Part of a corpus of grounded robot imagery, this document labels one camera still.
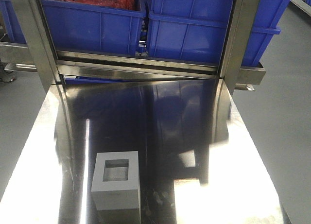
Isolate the blue bin with red contents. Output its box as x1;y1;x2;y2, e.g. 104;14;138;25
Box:
41;0;146;55

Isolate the stainless steel rack frame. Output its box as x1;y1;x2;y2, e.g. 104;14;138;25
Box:
0;0;266;92

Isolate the gray square foam base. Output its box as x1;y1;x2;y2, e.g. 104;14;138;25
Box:
91;151;140;210

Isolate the blue plastic bin right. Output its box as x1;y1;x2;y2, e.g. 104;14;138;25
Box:
147;0;290;67

